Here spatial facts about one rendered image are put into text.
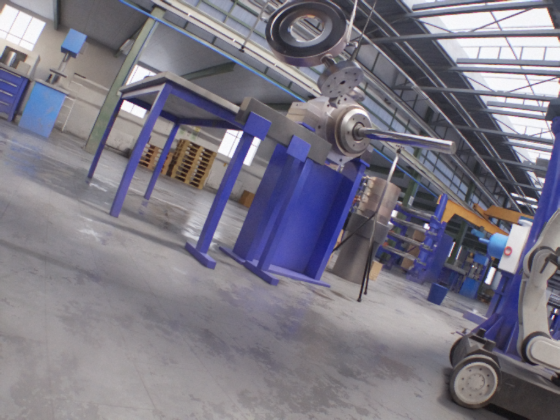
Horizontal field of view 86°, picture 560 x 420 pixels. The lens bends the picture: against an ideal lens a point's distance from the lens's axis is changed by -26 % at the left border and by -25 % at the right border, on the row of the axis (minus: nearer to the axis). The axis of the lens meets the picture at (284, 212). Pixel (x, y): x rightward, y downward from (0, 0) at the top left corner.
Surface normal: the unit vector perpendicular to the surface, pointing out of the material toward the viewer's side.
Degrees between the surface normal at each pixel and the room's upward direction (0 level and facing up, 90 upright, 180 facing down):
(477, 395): 90
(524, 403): 90
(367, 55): 90
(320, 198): 90
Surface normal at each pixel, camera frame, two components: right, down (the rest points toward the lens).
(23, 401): 0.39, -0.92
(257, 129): 0.58, 0.24
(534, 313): -0.41, -0.17
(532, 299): -0.54, 0.24
